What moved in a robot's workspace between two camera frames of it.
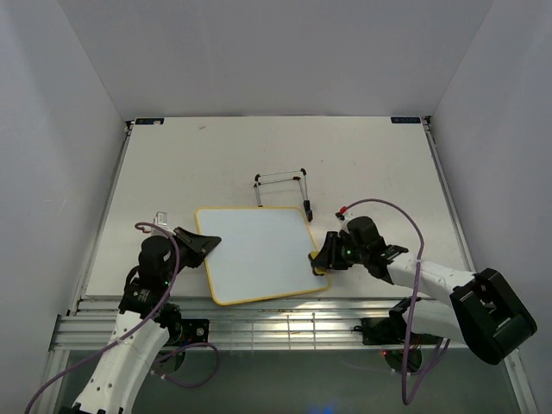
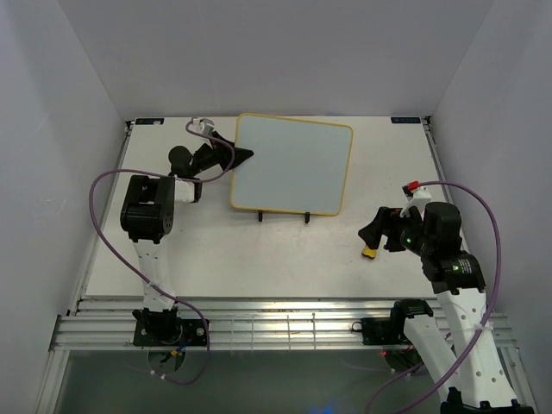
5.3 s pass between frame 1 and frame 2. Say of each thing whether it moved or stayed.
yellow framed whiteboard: moved
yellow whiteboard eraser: moved
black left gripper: moved
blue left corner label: stayed
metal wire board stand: moved
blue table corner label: stayed
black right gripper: moved
